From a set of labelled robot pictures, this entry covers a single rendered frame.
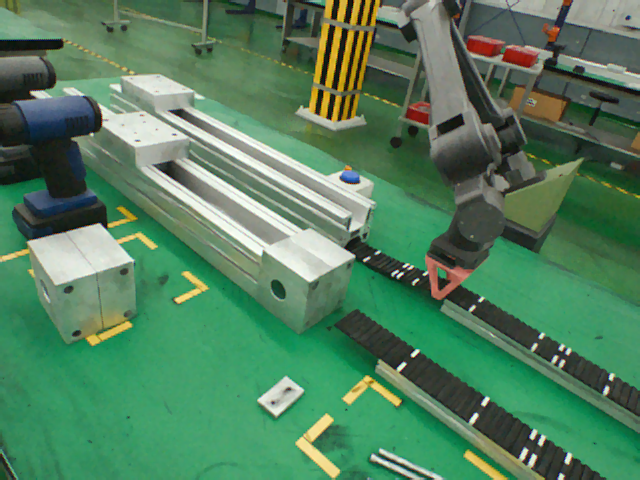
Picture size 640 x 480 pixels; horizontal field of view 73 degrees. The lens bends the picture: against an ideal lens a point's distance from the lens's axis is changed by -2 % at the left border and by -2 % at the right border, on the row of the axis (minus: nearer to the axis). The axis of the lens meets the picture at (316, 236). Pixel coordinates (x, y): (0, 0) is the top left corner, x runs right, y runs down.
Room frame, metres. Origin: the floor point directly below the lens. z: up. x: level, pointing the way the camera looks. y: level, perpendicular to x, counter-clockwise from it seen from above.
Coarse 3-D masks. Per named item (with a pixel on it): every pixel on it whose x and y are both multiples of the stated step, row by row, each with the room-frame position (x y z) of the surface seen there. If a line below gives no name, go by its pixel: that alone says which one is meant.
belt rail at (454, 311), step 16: (448, 304) 0.56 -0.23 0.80; (464, 320) 0.54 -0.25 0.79; (480, 320) 0.53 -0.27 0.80; (496, 336) 0.51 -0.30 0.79; (512, 352) 0.49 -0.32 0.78; (528, 352) 0.48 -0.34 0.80; (544, 368) 0.46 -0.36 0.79; (560, 384) 0.45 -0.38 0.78; (576, 384) 0.44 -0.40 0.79; (592, 400) 0.42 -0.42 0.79; (608, 400) 0.42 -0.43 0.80; (624, 416) 0.40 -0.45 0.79
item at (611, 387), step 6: (606, 378) 0.44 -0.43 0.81; (612, 378) 0.44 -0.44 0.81; (618, 378) 0.45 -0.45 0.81; (606, 384) 0.43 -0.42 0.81; (612, 384) 0.43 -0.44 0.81; (618, 384) 0.43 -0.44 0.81; (606, 390) 0.42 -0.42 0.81; (612, 390) 0.42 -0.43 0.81; (618, 390) 0.42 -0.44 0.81; (606, 396) 0.41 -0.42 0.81; (612, 396) 0.41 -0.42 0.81
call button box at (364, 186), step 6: (336, 174) 0.88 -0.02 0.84; (336, 180) 0.85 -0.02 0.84; (342, 180) 0.85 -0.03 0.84; (360, 180) 0.87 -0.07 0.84; (366, 180) 0.88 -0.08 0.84; (348, 186) 0.83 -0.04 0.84; (354, 186) 0.84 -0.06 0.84; (360, 186) 0.85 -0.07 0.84; (366, 186) 0.85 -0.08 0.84; (372, 186) 0.87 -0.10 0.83; (360, 192) 0.84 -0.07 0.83; (366, 192) 0.86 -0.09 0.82
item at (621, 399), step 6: (624, 384) 0.44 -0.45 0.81; (624, 390) 0.42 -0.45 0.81; (630, 390) 0.43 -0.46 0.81; (636, 390) 0.43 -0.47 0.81; (618, 396) 0.41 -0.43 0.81; (624, 396) 0.41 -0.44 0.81; (630, 396) 0.42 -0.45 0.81; (636, 396) 0.42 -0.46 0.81; (618, 402) 0.40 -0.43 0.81; (624, 402) 0.41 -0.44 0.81; (630, 402) 0.40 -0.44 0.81; (630, 408) 0.39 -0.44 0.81
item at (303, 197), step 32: (128, 96) 1.06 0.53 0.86; (192, 128) 0.92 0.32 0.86; (224, 128) 0.96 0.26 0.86; (192, 160) 0.90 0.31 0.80; (224, 160) 0.84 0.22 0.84; (256, 160) 0.81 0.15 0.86; (288, 160) 0.85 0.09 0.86; (256, 192) 0.78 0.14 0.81; (288, 192) 0.73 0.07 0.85; (320, 192) 0.78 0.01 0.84; (352, 192) 0.76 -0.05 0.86; (320, 224) 0.68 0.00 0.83; (352, 224) 0.71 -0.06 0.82
